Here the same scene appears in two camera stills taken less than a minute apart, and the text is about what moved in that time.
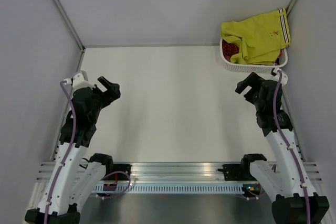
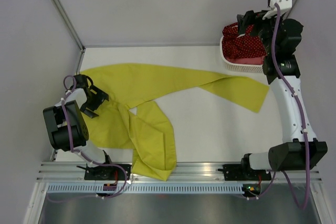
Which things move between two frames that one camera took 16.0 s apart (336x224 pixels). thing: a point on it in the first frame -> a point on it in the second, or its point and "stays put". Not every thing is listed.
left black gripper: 112,93 -> 100,97
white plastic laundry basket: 252,68 stays put
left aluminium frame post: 61,9 stays put
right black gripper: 254,81 -> 244,21
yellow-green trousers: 261,37 -> 120,123
